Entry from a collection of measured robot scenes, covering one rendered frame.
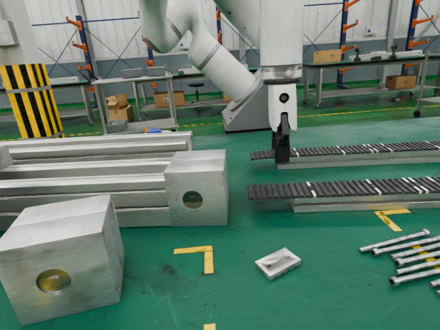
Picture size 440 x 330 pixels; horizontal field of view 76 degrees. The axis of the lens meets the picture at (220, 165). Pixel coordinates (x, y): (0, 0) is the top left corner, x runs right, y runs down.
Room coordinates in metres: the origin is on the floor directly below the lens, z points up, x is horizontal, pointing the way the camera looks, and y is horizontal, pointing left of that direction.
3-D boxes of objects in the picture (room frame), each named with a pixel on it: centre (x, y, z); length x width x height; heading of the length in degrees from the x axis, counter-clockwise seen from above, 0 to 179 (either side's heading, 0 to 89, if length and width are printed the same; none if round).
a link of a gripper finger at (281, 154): (0.57, -0.14, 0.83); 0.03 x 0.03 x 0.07; 86
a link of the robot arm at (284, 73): (0.61, -0.14, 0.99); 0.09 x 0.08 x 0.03; 176
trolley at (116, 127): (3.61, 1.02, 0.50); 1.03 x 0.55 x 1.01; 103
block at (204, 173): (0.44, 0.04, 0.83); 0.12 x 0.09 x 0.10; 176
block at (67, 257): (0.28, 0.18, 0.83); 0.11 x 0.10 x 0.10; 13
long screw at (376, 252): (0.29, -0.24, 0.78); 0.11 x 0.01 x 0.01; 102
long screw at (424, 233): (0.30, -0.22, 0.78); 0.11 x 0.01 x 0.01; 103
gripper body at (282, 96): (0.61, -0.14, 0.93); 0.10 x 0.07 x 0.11; 176
